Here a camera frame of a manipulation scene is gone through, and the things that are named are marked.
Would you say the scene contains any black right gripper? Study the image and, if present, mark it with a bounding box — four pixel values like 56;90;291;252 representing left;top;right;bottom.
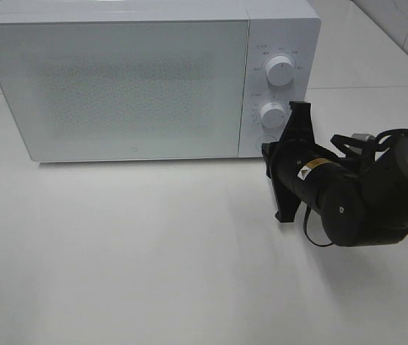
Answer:
262;101;348;224

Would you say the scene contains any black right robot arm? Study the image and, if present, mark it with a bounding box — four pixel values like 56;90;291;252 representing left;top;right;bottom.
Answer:
262;102;408;247

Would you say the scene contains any white microwave oven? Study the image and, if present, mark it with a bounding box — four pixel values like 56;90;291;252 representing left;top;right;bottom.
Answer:
0;1;321;161

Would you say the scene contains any white microwave knob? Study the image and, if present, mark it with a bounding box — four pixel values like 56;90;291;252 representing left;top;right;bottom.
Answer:
260;102;287;129
265;55;295;86

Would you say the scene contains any round white door button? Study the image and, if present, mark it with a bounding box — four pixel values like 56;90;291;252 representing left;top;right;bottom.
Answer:
255;135;278;152

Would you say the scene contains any white microwave door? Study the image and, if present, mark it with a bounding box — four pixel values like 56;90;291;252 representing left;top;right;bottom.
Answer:
0;21;248;162

